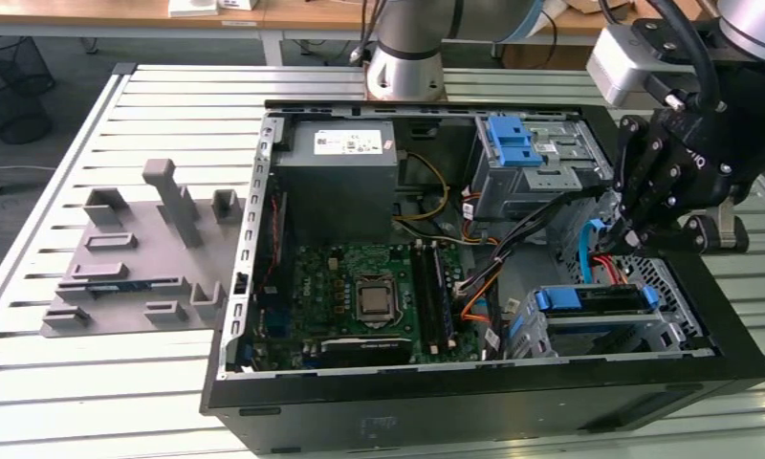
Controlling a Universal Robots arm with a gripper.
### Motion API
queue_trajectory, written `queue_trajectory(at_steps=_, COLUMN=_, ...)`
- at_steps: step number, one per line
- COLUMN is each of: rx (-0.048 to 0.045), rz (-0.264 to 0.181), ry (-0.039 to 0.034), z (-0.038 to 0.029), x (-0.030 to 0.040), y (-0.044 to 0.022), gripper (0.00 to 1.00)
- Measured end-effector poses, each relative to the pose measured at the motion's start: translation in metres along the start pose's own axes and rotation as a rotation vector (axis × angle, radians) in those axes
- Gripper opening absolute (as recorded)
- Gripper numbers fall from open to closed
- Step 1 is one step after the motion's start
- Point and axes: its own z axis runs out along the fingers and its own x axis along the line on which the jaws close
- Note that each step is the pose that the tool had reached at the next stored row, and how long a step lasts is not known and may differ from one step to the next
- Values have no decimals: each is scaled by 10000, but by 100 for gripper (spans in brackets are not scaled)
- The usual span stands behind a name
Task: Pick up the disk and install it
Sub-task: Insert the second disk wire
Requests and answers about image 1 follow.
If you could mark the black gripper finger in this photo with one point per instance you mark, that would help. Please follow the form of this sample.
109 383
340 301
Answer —
695 234
644 181

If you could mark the hard disk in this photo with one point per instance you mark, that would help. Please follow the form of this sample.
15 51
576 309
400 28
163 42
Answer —
606 299

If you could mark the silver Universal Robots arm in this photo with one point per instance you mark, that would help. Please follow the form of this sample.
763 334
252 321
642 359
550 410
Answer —
408 62

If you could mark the metal disk bay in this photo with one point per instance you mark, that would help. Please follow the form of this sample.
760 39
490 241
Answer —
612 320

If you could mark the metal drive cage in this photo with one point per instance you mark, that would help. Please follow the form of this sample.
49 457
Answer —
548 181

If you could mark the blue drive latch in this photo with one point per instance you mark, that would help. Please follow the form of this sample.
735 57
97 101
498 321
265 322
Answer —
514 143

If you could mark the brown cardboard piece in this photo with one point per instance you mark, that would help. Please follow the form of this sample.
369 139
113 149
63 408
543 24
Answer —
580 5

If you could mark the black RAM stick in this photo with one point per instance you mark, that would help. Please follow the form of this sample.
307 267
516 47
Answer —
445 296

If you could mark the grey power supply unit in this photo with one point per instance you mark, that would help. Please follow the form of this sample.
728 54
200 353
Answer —
337 191

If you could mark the black PC case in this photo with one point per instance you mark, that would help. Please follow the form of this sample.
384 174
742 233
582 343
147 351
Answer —
484 401

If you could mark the silver CPU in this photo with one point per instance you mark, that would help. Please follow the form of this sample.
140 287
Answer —
376 301

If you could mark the CPU socket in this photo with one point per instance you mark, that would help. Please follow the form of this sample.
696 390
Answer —
376 323

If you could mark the green motherboard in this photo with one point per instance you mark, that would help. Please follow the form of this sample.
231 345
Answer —
332 287

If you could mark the black graphics card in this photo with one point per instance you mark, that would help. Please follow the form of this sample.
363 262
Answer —
363 351

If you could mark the small white box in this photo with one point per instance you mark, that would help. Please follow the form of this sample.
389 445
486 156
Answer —
236 4

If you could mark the grey parts rack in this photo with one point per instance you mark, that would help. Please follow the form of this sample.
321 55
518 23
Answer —
140 229

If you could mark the RAM stick blue label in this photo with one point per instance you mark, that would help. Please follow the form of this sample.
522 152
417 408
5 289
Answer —
115 288

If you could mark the wooden desk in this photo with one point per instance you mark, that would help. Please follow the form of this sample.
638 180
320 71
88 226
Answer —
133 21

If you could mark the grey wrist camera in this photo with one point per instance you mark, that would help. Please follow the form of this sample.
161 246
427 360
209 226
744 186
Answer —
626 67

